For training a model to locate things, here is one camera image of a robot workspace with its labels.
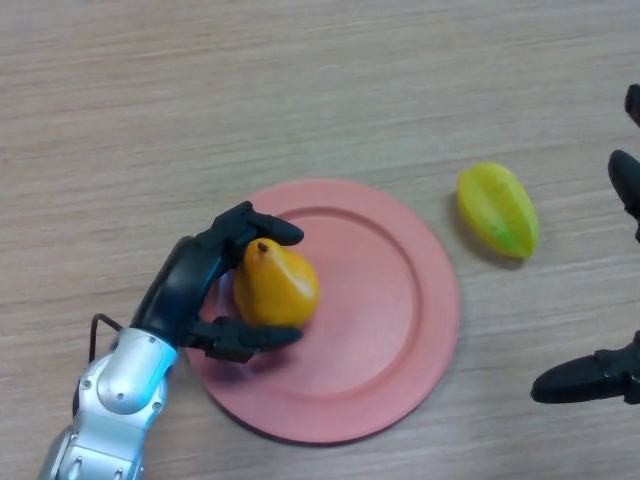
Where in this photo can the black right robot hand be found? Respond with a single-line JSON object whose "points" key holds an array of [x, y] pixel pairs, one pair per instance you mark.
{"points": [[590, 382]]}

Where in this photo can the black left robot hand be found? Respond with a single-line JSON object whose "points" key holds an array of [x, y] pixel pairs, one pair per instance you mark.
{"points": [[175, 285]]}

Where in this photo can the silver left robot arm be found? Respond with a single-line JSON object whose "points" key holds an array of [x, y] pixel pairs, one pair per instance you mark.
{"points": [[120, 395]]}

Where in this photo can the pink round plate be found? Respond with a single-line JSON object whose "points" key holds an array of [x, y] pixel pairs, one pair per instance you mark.
{"points": [[360, 320]]}

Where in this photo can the yellow green starfruit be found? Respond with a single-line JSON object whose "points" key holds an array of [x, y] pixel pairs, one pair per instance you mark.
{"points": [[497, 212]]}

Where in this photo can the yellow orange pear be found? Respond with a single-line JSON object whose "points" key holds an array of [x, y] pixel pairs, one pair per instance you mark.
{"points": [[277, 290]]}

